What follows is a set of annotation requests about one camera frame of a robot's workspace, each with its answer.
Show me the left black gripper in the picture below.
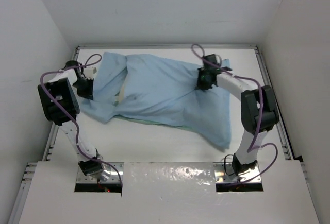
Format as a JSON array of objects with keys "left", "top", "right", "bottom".
[{"left": 73, "top": 77, "right": 94, "bottom": 101}]

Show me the cream memory foam pillow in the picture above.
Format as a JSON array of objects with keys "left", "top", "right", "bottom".
[{"left": 113, "top": 82, "right": 126, "bottom": 106}]

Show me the light blue pillowcase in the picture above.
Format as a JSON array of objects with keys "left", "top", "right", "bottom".
[{"left": 79, "top": 52, "right": 232, "bottom": 149}]

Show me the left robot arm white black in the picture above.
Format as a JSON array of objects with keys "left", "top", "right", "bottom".
[{"left": 38, "top": 60, "right": 103, "bottom": 177}]

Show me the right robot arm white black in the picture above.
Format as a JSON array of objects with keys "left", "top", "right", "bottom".
[{"left": 197, "top": 54, "right": 279, "bottom": 176}]

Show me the white front cover board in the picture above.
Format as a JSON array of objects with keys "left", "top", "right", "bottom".
[{"left": 20, "top": 162, "right": 318, "bottom": 223}]

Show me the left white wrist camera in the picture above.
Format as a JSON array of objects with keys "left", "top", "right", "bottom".
[{"left": 83, "top": 66, "right": 97, "bottom": 80}]

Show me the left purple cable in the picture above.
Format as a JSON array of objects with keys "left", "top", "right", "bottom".
[{"left": 40, "top": 53, "right": 123, "bottom": 191}]

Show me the purple cable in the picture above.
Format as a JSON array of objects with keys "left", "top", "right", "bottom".
[
  {"left": 191, "top": 44, "right": 279, "bottom": 183},
  {"left": 40, "top": 53, "right": 123, "bottom": 191}
]

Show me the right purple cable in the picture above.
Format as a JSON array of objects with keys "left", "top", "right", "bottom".
[{"left": 191, "top": 44, "right": 279, "bottom": 183}]

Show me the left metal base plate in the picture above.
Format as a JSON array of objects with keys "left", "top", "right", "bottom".
[{"left": 76, "top": 163, "right": 123, "bottom": 185}]

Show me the metal base plate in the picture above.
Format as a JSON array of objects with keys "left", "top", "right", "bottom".
[
  {"left": 76, "top": 163, "right": 123, "bottom": 185},
  {"left": 213, "top": 162, "right": 262, "bottom": 184}
]

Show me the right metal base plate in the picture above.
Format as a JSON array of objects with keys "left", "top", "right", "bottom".
[{"left": 213, "top": 162, "right": 262, "bottom": 184}]

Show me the aluminium table frame rail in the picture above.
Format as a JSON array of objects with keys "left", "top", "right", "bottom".
[{"left": 20, "top": 46, "right": 318, "bottom": 223}]

